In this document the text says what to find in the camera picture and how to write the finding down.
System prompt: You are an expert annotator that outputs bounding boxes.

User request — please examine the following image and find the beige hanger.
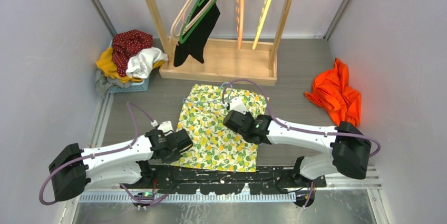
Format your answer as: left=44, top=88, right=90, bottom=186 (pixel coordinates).
left=170, top=0, right=196, bottom=42

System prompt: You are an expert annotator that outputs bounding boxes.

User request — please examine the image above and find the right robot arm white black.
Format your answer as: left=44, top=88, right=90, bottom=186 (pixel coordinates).
left=223, top=110, right=372, bottom=188

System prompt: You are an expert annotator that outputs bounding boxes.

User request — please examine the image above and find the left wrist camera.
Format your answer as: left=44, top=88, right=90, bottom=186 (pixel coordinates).
left=151, top=120, right=174, bottom=135

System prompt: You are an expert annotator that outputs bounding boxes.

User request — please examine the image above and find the yellow hanger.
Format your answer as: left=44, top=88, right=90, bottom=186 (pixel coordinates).
left=252, top=0, right=272, bottom=50

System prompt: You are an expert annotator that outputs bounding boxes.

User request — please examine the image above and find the white garment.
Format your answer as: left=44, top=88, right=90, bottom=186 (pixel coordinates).
left=125, top=47, right=168, bottom=79

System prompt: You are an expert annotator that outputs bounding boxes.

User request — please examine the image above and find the red polka dot garment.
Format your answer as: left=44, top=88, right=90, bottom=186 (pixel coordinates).
left=112, top=30, right=153, bottom=77

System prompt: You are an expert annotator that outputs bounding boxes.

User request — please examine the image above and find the black skirt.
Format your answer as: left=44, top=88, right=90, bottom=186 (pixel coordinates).
left=173, top=3, right=220, bottom=67

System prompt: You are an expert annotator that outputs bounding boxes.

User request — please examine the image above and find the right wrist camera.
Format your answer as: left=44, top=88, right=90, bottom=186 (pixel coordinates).
left=228, top=96, right=249, bottom=114

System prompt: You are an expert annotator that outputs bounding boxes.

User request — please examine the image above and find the lemon print skirt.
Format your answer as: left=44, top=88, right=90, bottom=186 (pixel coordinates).
left=172, top=89, right=266, bottom=172

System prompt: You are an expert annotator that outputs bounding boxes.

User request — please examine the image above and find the wooden hanger rack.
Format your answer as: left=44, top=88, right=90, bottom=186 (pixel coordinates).
left=145, top=0, right=293, bottom=86

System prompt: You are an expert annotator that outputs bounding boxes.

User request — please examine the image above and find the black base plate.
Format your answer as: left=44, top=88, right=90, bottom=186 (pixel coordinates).
left=125, top=165, right=311, bottom=195

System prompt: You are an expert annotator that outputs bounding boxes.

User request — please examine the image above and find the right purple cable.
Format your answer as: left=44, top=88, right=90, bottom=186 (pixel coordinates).
left=221, top=79, right=382, bottom=209

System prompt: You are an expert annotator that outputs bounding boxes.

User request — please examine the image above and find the orange garment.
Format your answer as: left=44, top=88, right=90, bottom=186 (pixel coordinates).
left=304, top=59, right=362, bottom=126

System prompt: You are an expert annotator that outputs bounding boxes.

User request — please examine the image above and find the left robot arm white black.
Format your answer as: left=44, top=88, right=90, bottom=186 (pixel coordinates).
left=48, top=129, right=193, bottom=202

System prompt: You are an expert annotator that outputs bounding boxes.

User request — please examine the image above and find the grey garment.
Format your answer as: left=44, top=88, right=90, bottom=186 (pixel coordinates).
left=94, top=69, right=113, bottom=99

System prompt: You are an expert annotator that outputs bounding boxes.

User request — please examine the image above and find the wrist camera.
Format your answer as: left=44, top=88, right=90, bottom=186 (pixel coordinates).
left=228, top=96, right=249, bottom=114
left=151, top=120, right=174, bottom=135

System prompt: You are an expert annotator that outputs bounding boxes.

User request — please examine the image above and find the mustard yellow garment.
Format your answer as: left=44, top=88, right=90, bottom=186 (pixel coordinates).
left=96, top=47, right=166, bottom=83

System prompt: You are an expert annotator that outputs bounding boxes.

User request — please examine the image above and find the aluminium slotted rail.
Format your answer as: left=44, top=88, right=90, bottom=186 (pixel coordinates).
left=78, top=190, right=296, bottom=203

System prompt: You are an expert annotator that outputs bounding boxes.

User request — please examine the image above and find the light blue plastic basket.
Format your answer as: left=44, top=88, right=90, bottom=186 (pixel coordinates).
left=107, top=77, right=149, bottom=93

